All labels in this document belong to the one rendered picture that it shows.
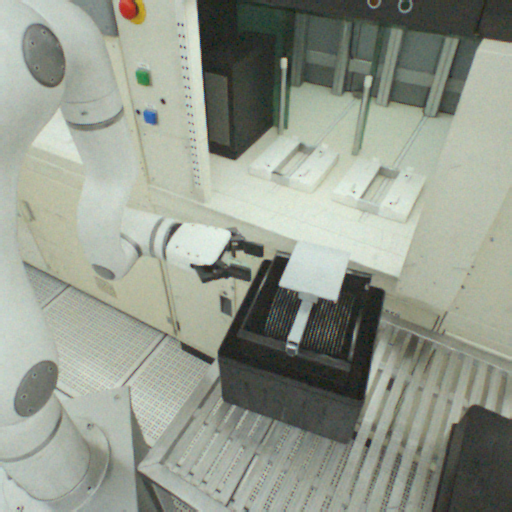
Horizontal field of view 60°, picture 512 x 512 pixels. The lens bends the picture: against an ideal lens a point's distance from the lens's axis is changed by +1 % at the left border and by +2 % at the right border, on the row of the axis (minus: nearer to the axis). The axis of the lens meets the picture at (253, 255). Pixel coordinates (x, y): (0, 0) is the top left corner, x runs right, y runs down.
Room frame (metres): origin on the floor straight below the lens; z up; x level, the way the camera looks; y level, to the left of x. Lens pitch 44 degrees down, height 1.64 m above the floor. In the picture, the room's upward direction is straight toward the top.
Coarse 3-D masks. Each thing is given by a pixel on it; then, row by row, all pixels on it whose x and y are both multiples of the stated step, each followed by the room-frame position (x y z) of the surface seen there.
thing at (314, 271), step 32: (288, 256) 0.66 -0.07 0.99; (320, 256) 0.56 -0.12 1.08; (320, 288) 0.48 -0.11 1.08; (352, 288) 0.61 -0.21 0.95; (256, 320) 0.54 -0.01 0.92; (352, 320) 0.60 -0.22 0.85; (256, 352) 0.46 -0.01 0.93; (288, 352) 0.42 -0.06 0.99; (352, 352) 0.43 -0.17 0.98; (320, 384) 0.42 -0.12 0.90
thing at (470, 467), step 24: (480, 408) 0.39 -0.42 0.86; (456, 432) 0.37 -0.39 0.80; (480, 432) 0.34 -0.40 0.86; (504, 432) 0.34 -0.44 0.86; (456, 456) 0.31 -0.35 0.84; (480, 456) 0.30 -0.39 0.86; (504, 456) 0.30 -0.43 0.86; (456, 480) 0.26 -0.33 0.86; (480, 480) 0.26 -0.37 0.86; (504, 480) 0.26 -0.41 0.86; (456, 504) 0.23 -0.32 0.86; (480, 504) 0.23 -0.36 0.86; (504, 504) 0.23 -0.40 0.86
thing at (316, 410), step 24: (264, 264) 0.70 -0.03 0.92; (240, 312) 0.56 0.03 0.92; (360, 336) 0.61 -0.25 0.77; (360, 360) 0.55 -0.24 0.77; (240, 384) 0.44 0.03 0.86; (264, 384) 0.42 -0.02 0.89; (288, 384) 0.40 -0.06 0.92; (360, 384) 0.48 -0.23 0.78; (264, 408) 0.42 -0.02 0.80; (288, 408) 0.40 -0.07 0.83; (312, 408) 0.39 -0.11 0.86; (336, 408) 0.37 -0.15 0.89; (360, 408) 0.36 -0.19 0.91; (312, 432) 0.38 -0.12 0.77; (336, 432) 0.37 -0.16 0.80
